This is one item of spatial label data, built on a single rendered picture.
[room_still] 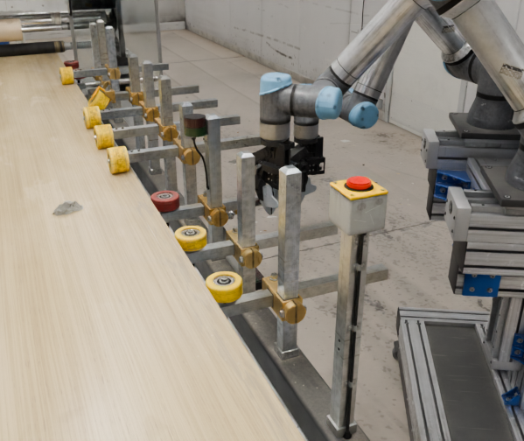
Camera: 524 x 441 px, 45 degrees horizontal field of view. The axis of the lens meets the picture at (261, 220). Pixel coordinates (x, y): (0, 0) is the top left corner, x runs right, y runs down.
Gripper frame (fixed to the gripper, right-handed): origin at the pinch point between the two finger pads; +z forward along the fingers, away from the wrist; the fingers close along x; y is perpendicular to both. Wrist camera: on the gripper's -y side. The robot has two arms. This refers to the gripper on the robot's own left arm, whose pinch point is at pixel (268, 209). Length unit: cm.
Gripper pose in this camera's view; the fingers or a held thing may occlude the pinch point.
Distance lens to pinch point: 163.9
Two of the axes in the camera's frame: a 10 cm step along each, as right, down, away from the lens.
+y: 6.8, 3.2, -6.6
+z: 0.0, 9.0, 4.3
